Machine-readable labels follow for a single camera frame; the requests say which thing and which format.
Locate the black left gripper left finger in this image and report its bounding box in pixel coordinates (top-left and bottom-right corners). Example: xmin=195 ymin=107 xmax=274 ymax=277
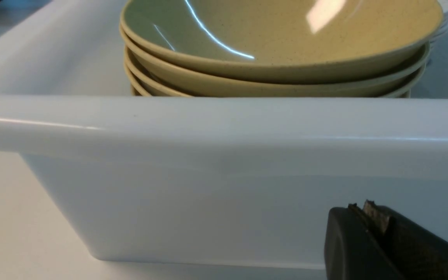
xmin=324 ymin=207 xmax=403 ymax=280

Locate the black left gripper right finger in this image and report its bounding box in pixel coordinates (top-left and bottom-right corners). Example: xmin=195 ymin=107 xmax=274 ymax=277
xmin=348 ymin=200 xmax=448 ymax=280

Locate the stacked yellow bowl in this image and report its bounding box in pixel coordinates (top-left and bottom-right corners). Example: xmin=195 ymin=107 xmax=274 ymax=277
xmin=123 ymin=47 xmax=425 ymax=98
xmin=119 ymin=28 xmax=431 ymax=95
xmin=120 ymin=0 xmax=443 ymax=84
xmin=123 ymin=64 xmax=411 ymax=98

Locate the top stacked yellow bowl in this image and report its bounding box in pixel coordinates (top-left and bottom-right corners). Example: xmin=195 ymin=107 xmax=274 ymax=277
xmin=120 ymin=0 xmax=443 ymax=84

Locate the large white plastic tub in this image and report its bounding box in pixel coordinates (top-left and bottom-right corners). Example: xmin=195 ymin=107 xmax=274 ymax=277
xmin=0 ymin=0 xmax=448 ymax=269

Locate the white sauce dish stack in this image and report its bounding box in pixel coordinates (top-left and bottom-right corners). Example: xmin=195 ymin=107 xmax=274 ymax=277
xmin=429 ymin=0 xmax=448 ymax=44

